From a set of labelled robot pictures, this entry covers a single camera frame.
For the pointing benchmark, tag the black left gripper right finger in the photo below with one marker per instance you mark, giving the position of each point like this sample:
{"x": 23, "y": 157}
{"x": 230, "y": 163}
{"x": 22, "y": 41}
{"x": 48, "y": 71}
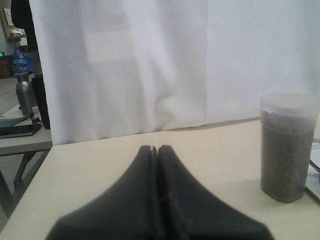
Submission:
{"x": 191, "y": 212}

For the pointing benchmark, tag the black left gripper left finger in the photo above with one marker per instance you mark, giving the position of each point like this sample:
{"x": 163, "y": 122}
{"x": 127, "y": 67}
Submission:
{"x": 128, "y": 210}

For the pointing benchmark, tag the silver metal bottle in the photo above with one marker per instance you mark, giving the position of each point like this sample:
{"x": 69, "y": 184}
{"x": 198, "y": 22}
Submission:
{"x": 25, "y": 94}

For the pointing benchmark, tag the grey side table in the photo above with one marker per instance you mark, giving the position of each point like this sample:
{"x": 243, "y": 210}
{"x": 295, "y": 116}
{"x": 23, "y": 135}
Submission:
{"x": 28, "y": 146}

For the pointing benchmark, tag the white plastic tray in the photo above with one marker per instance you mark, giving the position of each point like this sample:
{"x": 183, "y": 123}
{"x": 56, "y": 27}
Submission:
{"x": 313, "y": 174}

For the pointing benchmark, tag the black tablet on side table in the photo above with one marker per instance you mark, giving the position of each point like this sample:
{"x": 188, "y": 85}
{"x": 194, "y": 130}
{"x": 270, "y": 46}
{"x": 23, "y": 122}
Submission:
{"x": 19, "y": 131}

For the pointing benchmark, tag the translucent plastic tall container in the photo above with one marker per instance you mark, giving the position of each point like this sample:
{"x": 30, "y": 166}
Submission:
{"x": 288, "y": 122}

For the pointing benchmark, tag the white curtain backdrop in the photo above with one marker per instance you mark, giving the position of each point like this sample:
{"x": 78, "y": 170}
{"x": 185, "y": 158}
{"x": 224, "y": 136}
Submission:
{"x": 115, "y": 68}

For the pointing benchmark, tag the blue plastic bag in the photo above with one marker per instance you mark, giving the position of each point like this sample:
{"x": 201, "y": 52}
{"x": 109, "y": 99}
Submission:
{"x": 21, "y": 62}

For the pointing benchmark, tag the black post behind curtain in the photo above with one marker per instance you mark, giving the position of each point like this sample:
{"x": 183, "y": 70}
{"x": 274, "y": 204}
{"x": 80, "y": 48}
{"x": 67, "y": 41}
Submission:
{"x": 38, "y": 87}

